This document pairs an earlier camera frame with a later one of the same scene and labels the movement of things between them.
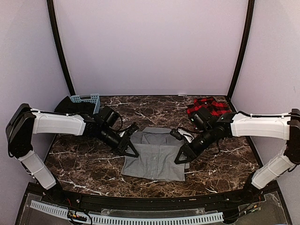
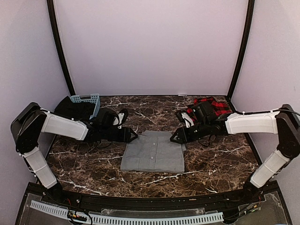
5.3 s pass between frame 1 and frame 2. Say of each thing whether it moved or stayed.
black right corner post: stayed
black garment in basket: stayed
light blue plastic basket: stayed
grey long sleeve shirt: moved
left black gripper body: moved
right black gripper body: moved
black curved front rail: stayed
